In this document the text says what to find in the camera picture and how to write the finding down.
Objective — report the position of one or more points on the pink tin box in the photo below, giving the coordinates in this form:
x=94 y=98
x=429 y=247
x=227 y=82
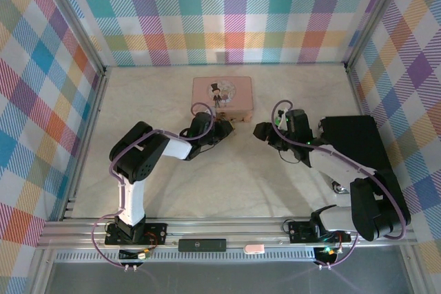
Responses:
x=224 y=94

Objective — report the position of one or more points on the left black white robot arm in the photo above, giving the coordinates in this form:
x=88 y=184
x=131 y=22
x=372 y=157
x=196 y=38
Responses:
x=138 y=156

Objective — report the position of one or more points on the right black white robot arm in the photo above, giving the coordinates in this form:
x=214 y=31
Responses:
x=368 y=204

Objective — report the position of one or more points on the black plastic tray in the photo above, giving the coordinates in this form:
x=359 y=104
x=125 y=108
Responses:
x=355 y=135

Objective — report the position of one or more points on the shiny metal object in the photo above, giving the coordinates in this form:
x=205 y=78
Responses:
x=340 y=186

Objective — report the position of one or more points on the pink white small device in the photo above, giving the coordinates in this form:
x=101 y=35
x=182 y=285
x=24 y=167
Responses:
x=255 y=249

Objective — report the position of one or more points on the black bar device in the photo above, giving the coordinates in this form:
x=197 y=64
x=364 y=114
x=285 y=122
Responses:
x=201 y=245

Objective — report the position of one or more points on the yellow power connector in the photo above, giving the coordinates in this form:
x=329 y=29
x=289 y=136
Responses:
x=144 y=254
x=330 y=252

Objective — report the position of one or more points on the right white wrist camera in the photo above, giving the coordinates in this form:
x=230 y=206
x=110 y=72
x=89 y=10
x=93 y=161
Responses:
x=282 y=120

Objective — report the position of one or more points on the aluminium side rail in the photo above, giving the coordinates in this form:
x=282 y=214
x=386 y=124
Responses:
x=356 y=101
x=89 y=135

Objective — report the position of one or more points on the aluminium cross rail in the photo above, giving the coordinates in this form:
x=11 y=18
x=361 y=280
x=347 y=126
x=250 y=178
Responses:
x=241 y=230

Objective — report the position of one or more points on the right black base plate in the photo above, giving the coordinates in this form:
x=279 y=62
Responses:
x=299 y=232

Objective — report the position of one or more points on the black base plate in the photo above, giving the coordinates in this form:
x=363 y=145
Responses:
x=299 y=232
x=155 y=232

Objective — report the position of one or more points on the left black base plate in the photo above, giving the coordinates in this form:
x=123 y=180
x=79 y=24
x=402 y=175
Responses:
x=155 y=232

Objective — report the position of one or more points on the aluminium corner post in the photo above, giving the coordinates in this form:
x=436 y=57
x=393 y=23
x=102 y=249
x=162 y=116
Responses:
x=76 y=22
x=375 y=15

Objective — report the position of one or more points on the aluminium frame leg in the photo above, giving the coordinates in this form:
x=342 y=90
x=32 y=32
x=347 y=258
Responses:
x=411 y=273
x=41 y=273

